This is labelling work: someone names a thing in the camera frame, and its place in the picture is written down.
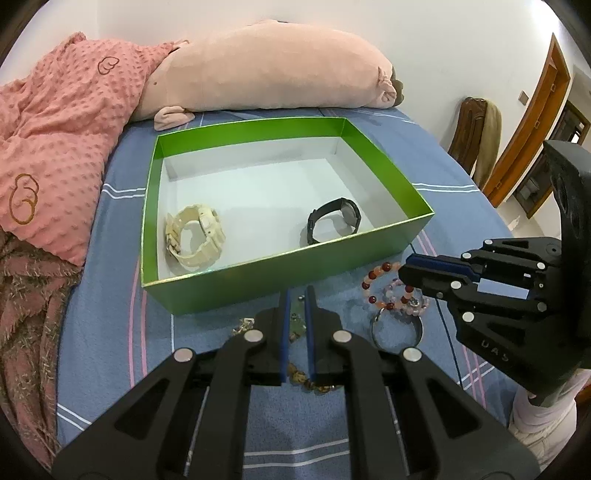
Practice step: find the beige cloth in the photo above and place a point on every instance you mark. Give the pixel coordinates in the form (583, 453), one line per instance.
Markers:
(490, 143)

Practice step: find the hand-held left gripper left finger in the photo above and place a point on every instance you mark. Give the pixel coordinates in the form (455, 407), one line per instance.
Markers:
(285, 341)

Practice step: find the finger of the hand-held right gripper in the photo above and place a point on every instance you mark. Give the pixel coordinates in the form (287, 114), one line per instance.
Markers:
(429, 281)
(443, 265)

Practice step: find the black wrist watch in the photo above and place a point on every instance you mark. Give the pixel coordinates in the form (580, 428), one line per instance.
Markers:
(341, 212)

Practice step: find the wall switch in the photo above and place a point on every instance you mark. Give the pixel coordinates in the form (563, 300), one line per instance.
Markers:
(523, 98)

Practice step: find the brown fringed blanket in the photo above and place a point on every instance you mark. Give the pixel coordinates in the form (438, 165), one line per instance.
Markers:
(27, 314)

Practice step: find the wooden door frame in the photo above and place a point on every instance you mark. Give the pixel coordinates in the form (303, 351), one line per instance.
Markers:
(531, 129)

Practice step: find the blue striped bed sheet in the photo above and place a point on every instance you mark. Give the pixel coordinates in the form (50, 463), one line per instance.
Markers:
(207, 323)

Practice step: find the carved wooden chair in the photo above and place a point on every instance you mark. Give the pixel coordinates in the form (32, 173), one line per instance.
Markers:
(468, 134)

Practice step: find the pink dotted blanket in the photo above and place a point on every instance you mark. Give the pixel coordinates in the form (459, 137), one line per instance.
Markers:
(60, 138)

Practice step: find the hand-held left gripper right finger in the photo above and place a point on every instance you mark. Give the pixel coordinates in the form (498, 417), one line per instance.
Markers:
(310, 341)

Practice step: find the green cardboard box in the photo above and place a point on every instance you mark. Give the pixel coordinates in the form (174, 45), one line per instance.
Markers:
(286, 281)

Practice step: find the silver bangle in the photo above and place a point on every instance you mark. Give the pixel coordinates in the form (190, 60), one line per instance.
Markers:
(376, 332)

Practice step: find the pink plush pig pillow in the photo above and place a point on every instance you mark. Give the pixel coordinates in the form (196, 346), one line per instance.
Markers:
(268, 74)

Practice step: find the cream wrist watch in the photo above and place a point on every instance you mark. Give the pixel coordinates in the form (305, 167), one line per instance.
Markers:
(198, 230)

